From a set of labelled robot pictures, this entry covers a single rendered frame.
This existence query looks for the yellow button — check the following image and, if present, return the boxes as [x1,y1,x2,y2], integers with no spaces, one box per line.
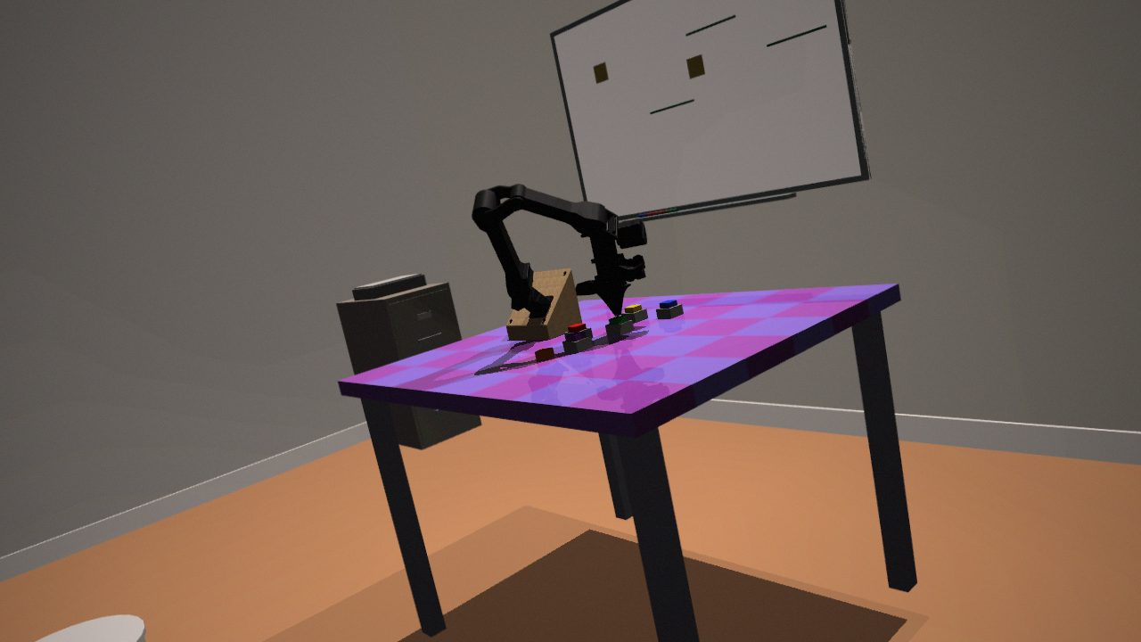
[621,304,648,323]

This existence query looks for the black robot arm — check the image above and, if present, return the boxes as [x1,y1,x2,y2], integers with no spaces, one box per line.
[472,184,647,318]

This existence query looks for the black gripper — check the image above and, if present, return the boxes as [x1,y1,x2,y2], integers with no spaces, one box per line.
[576,250,631,317]

